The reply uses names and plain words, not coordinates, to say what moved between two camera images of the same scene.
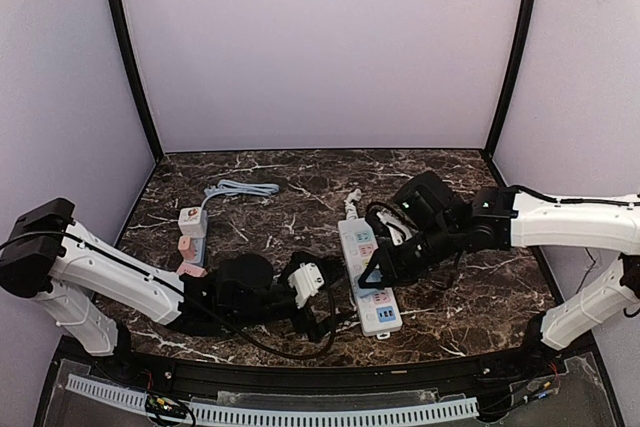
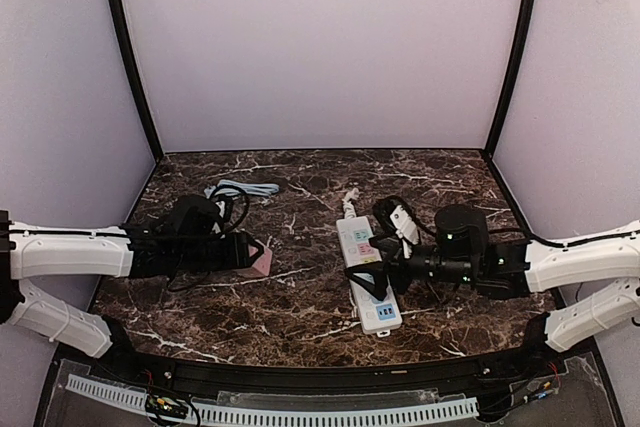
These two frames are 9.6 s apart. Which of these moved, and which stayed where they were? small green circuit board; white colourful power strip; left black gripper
Moved: left black gripper
Stayed: white colourful power strip; small green circuit board
